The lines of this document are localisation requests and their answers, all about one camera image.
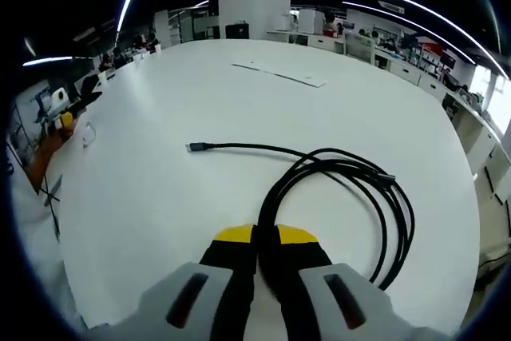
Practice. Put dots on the small black cabinet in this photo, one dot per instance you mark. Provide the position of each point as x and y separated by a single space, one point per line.
237 31

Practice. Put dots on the white charger adapter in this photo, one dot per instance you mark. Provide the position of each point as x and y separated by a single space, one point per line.
88 137

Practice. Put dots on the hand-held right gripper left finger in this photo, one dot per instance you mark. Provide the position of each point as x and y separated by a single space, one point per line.
227 269

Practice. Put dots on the white tall cabinet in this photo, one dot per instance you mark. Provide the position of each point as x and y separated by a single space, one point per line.
163 28

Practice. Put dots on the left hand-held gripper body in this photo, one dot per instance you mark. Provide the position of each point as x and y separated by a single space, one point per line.
59 98

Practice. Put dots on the white mesh chair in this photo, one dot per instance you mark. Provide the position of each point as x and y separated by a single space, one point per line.
359 47

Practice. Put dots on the blue white banner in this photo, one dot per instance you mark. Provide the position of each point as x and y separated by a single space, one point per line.
40 105

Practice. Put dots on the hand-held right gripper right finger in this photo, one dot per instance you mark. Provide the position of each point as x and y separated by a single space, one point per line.
291 269

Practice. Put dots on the white box appliance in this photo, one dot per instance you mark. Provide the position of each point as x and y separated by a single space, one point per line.
309 21

